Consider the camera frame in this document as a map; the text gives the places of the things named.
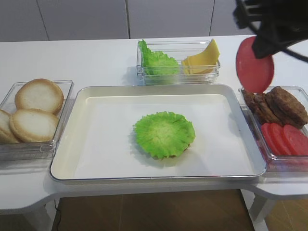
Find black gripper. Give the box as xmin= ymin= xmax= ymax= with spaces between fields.
xmin=234 ymin=0 xmax=308 ymax=59

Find red tomato slice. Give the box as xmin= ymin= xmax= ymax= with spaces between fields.
xmin=235 ymin=36 xmax=274 ymax=93

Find upright yellow cheese slice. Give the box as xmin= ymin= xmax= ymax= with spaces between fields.
xmin=204 ymin=39 xmax=220 ymax=62

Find yellow cheese slices stack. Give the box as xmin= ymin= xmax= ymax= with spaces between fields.
xmin=181 ymin=54 xmax=219 ymax=75

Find clear lettuce cheese container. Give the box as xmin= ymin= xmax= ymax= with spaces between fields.
xmin=136 ymin=39 xmax=220 ymax=85

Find green lettuce leaves in container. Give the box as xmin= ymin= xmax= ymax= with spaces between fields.
xmin=138 ymin=40 xmax=180 ymax=76

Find green lettuce leaf on tray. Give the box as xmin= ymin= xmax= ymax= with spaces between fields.
xmin=133 ymin=111 xmax=196 ymax=159

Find left brown meat patty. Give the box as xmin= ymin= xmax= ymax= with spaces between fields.
xmin=242 ymin=90 xmax=259 ymax=113

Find brown meat patty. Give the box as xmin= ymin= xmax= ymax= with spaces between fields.
xmin=254 ymin=93 xmax=282 ymax=125
xmin=265 ymin=86 xmax=308 ymax=129
xmin=242 ymin=90 xmax=259 ymax=113

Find middle brown meat patty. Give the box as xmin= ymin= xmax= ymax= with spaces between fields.
xmin=254 ymin=93 xmax=282 ymax=125

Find right brown meat patty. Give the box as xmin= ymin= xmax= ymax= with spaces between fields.
xmin=265 ymin=86 xmax=308 ymax=129

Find clear patty tomato container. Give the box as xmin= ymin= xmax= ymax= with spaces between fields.
xmin=238 ymin=86 xmax=308 ymax=172

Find stacked red tomato slices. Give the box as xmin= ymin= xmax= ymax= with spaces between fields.
xmin=261 ymin=123 xmax=308 ymax=156

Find white metal serving tray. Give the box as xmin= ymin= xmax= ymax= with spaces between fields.
xmin=50 ymin=84 xmax=267 ymax=181

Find top bun half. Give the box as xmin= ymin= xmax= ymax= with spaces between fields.
xmin=14 ymin=78 xmax=64 ymax=115

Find clear bun container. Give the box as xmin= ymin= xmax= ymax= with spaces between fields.
xmin=0 ymin=80 xmax=75 ymax=161

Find front bun half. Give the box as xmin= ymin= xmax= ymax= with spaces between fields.
xmin=9 ymin=109 xmax=59 ymax=142

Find left edge bun half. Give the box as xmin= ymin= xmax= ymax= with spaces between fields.
xmin=0 ymin=110 xmax=20 ymax=144

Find black cable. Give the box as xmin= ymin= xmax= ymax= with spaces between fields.
xmin=282 ymin=48 xmax=308 ymax=61

